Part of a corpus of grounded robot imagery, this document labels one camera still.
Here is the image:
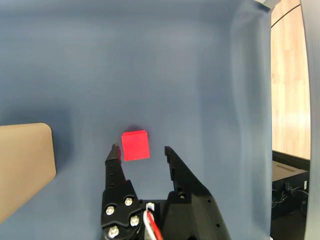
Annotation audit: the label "red cube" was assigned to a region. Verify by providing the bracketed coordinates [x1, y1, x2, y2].
[121, 129, 151, 162]

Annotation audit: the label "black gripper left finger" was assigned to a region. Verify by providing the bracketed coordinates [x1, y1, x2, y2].
[100, 143, 147, 240]

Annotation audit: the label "red white servo wire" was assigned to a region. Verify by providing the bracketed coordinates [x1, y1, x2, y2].
[143, 202, 165, 240]

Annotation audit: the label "square metal tin container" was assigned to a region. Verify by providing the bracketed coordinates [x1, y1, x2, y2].
[0, 122, 57, 223]

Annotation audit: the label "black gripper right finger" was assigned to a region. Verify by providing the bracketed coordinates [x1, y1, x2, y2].
[162, 145, 232, 240]

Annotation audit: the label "dark blue table mat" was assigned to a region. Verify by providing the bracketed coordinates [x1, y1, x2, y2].
[0, 0, 274, 240]

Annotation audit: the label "black computer case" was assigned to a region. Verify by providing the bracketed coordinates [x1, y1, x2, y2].
[271, 149, 311, 221]

